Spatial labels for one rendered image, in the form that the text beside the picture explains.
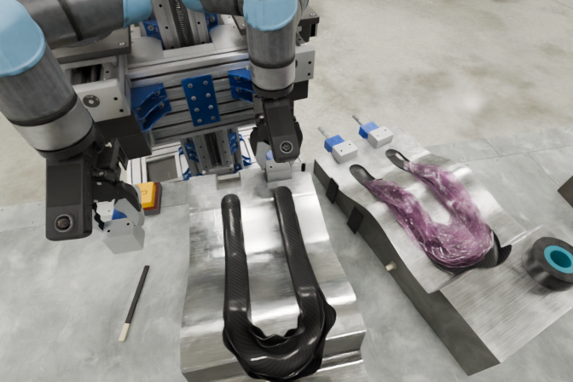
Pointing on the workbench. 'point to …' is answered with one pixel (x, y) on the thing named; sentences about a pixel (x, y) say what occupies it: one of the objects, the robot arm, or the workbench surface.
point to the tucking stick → (134, 303)
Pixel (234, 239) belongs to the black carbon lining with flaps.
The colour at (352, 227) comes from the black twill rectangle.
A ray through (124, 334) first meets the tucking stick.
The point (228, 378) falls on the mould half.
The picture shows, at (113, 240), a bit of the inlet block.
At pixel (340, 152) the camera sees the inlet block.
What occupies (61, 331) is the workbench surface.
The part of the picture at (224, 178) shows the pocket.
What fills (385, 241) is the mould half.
